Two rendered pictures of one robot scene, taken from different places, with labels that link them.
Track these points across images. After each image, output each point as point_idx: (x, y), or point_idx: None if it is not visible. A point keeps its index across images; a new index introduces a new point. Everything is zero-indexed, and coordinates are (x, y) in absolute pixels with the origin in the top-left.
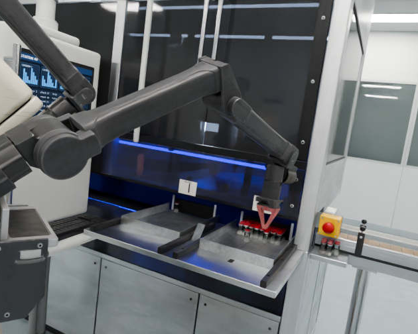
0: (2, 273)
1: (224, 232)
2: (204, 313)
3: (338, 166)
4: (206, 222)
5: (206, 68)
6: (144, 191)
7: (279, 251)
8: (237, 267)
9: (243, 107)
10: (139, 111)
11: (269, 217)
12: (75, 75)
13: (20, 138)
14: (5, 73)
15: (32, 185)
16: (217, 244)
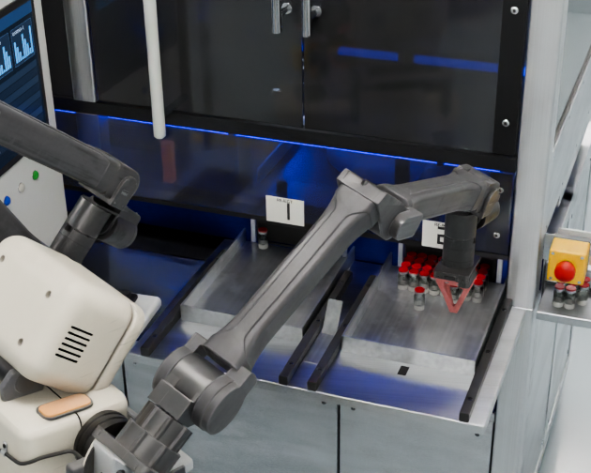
0: None
1: (374, 292)
2: (353, 422)
3: (588, 74)
4: (336, 278)
5: (355, 207)
6: (186, 209)
7: (481, 322)
8: (416, 384)
9: (411, 222)
10: (285, 310)
11: None
12: (109, 169)
13: (175, 406)
14: (105, 305)
15: None
16: (375, 343)
